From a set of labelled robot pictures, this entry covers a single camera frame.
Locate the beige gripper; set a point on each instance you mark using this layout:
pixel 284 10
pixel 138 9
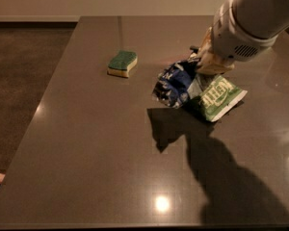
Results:
pixel 235 38

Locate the blue kettle chip bag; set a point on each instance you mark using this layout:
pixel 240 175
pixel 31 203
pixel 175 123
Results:
pixel 178 84

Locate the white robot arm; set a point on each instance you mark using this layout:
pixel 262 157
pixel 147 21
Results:
pixel 241 30

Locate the green jalapeno chip bag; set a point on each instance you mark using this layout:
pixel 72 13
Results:
pixel 217 99

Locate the green and yellow sponge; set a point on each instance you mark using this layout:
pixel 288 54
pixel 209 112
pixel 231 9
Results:
pixel 122 63

